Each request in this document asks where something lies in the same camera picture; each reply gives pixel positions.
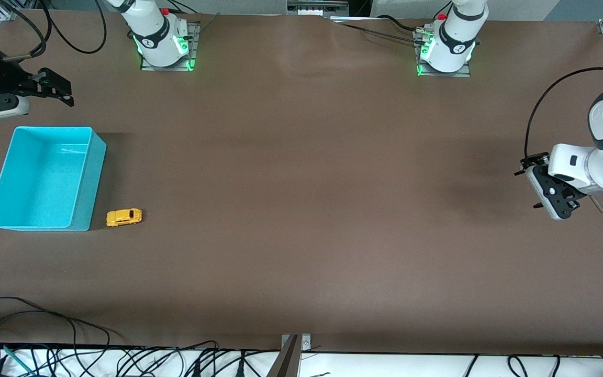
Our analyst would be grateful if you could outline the grey power strip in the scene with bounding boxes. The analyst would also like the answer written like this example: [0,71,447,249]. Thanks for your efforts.
[287,0,350,16]

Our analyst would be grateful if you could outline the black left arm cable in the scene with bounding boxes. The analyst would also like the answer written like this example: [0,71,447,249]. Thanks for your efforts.
[524,66,603,217]

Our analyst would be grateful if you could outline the teal plastic bin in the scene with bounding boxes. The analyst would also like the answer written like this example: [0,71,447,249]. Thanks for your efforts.
[0,126,107,232]

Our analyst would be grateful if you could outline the thin dark base cable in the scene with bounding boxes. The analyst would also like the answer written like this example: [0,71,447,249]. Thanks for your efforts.
[330,17,425,45]
[197,13,221,35]

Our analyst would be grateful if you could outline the black base cable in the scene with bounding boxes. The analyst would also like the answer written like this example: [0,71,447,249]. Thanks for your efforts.
[377,15,425,33]
[168,0,200,15]

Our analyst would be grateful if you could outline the black right arm cable loop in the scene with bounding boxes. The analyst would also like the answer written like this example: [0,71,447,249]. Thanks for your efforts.
[44,0,108,53]

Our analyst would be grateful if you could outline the yellow beetle toy car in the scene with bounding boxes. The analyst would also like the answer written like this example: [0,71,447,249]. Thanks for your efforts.
[106,208,143,228]

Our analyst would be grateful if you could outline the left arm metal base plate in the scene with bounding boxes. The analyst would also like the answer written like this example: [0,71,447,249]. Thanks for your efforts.
[416,29,472,78]

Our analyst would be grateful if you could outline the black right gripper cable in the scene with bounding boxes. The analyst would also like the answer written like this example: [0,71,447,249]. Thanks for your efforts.
[1,0,49,57]

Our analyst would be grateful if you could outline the dark grey mount pole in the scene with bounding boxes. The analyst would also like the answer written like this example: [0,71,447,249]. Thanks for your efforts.
[266,335,300,377]

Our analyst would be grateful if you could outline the metal mount bracket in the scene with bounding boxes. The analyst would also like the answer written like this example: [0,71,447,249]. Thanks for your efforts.
[281,334,312,377]

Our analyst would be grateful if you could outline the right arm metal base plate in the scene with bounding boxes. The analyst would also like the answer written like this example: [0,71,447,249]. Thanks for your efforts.
[140,22,200,72]

